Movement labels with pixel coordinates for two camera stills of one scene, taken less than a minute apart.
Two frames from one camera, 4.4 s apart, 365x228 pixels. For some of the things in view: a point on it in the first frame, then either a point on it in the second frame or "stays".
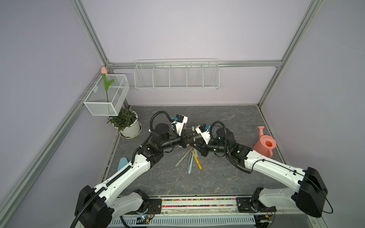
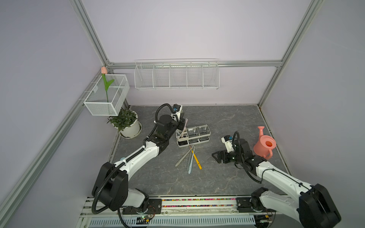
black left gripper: [183, 144] -> [181, 123]
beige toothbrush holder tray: [191, 136] stays
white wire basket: [96, 102] stays
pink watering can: [265, 144] stays
